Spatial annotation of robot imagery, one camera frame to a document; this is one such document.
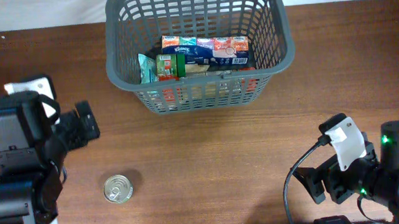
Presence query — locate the silver pull-tab tin can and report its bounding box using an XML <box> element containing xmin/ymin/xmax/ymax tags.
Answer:
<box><xmin>103</xmin><ymin>175</ymin><xmax>134</xmax><ymax>204</ymax></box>

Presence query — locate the mint green wipes packet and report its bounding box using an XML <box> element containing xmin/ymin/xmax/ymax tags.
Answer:
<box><xmin>138</xmin><ymin>54</ymin><xmax>158</xmax><ymax>84</ymax></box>

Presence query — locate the green lidded jar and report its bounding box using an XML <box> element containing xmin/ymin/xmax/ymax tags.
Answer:
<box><xmin>155</xmin><ymin>54</ymin><xmax>186</xmax><ymax>81</ymax></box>

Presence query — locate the orange pasta packet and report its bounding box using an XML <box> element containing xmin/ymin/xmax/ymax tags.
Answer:
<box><xmin>148</xmin><ymin>68</ymin><xmax>263</xmax><ymax>112</ymax></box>

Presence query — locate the brown paper pouch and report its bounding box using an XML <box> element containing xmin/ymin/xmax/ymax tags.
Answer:
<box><xmin>184</xmin><ymin>62</ymin><xmax>213</xmax><ymax>103</ymax></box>

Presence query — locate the Kleenex tissue multipack box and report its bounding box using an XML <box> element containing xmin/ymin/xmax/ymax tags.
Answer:
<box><xmin>161</xmin><ymin>35</ymin><xmax>249</xmax><ymax>66</ymax></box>

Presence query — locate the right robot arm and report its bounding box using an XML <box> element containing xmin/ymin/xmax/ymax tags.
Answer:
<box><xmin>294</xmin><ymin>121</ymin><xmax>399</xmax><ymax>224</ymax></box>

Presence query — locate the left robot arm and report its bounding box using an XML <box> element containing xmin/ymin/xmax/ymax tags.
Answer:
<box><xmin>0</xmin><ymin>91</ymin><xmax>100</xmax><ymax>224</ymax></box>

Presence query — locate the grey plastic lattice basket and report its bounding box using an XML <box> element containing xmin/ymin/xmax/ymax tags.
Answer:
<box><xmin>105</xmin><ymin>0</ymin><xmax>295</xmax><ymax>114</ymax></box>

